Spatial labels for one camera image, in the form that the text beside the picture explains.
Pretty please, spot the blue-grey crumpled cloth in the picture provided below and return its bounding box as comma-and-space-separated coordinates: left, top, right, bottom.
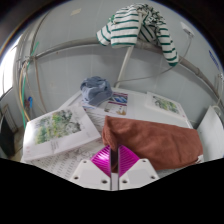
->
79, 75, 114, 107

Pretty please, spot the large landscape picture book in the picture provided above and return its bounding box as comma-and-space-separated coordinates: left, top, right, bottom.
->
21, 105, 102, 163

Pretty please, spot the grey wall pipe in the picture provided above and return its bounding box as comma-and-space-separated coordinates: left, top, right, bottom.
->
24, 37, 224, 101

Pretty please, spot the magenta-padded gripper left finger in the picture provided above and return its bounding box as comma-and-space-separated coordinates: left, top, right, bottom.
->
69, 145, 115, 192

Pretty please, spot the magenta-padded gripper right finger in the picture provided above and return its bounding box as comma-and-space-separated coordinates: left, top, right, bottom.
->
114, 144, 160, 192

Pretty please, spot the white wall socket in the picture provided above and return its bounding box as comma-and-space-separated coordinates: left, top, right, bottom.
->
179, 21, 195, 38

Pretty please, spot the white upright pipe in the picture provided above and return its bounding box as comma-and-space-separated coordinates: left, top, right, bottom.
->
114, 44, 135, 88

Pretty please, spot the small landscape picture book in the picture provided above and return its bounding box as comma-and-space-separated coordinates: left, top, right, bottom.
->
145, 91, 188, 120

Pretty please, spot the blue wall sticker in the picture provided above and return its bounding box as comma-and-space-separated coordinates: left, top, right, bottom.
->
208, 49, 221, 71

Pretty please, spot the white text paper sheet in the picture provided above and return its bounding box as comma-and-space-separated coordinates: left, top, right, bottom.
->
31, 138, 108, 181

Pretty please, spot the colourful printed leaflet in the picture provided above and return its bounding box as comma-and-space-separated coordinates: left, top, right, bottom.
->
101, 91, 129, 117

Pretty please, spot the bright window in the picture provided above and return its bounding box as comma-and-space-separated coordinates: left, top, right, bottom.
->
0, 44, 17, 98

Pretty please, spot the green-white striped garment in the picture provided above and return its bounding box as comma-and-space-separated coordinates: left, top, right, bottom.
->
96, 3, 180, 67

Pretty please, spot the white power cable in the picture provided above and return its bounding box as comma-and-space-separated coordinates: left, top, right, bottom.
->
113, 34, 194, 88

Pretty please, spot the brown towel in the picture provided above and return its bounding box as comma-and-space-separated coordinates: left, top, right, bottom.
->
101, 115, 204, 173

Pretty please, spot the bundle of wall cables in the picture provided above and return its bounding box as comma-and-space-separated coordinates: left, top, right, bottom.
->
13, 33, 44, 131

